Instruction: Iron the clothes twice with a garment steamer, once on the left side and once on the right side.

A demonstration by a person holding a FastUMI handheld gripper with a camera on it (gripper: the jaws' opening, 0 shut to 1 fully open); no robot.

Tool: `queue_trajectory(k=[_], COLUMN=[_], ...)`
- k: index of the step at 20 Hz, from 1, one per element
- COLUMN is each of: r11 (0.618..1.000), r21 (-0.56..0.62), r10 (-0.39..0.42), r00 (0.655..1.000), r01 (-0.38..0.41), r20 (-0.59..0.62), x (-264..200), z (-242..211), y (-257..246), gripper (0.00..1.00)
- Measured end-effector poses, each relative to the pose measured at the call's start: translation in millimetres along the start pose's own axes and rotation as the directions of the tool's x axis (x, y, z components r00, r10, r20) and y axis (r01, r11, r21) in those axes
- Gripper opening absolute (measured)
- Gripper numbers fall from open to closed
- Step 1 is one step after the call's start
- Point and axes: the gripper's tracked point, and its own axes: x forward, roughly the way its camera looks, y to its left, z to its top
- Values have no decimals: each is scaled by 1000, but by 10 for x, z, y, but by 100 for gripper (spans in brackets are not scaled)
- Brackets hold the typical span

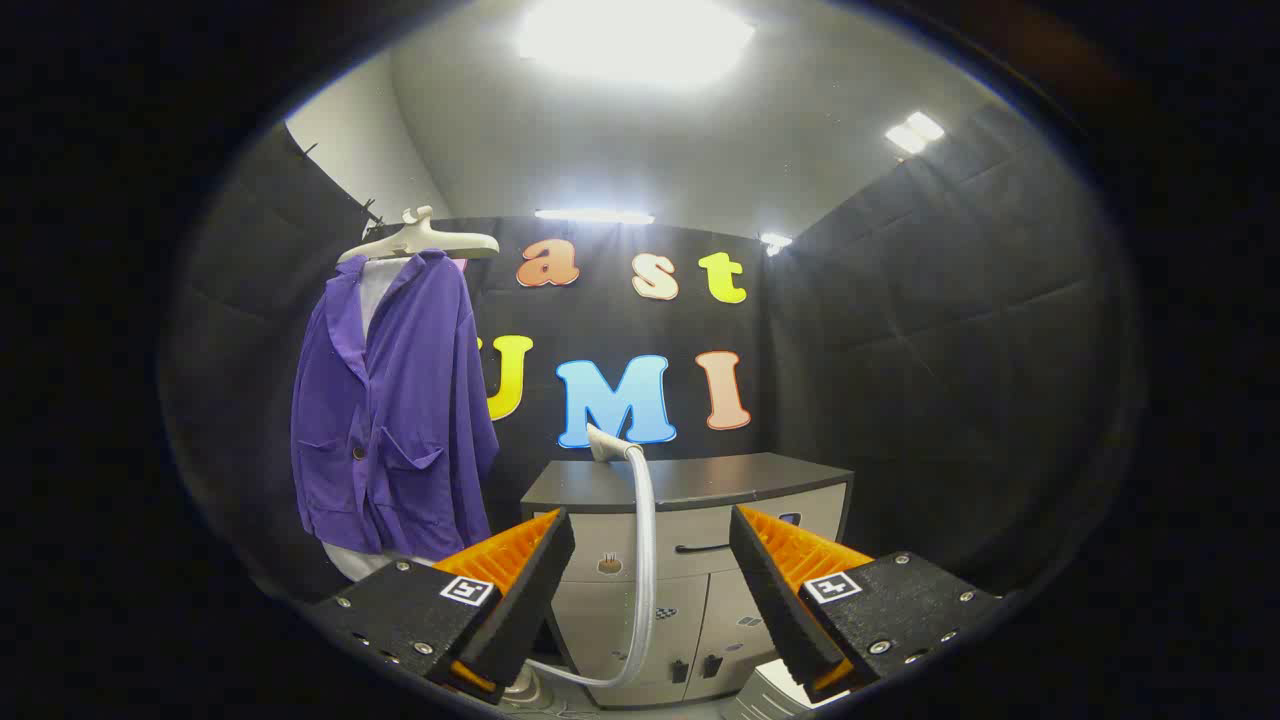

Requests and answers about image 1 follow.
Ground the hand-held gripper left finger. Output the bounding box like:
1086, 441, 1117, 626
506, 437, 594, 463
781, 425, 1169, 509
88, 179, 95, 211
310, 508, 577, 706

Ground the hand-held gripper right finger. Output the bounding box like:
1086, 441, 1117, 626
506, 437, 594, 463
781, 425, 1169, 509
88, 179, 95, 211
728, 505, 1004, 706

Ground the grey steamer hose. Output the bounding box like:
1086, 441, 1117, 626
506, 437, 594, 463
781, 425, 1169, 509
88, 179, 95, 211
525, 445, 658, 691

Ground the purple corduroy jacket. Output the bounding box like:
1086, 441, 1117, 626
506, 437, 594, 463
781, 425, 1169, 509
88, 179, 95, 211
290, 250, 501, 563

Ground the cream clothes hanger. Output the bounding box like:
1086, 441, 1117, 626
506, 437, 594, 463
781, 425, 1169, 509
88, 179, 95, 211
337, 206, 501, 266

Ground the white flat board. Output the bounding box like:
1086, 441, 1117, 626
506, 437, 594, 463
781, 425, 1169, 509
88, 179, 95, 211
735, 658, 851, 717

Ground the grey cabinet with dark top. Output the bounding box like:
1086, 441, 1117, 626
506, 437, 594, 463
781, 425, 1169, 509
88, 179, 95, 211
520, 452, 856, 709

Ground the long ceiling light strip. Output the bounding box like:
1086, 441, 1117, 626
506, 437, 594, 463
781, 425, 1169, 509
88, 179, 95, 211
534, 208, 656, 226

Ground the small ceiling light panel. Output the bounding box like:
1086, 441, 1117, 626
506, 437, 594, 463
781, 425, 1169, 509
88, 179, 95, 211
884, 110, 946, 156

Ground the large ceiling light panel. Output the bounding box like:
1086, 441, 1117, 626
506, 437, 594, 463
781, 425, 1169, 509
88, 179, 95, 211
515, 0, 757, 89

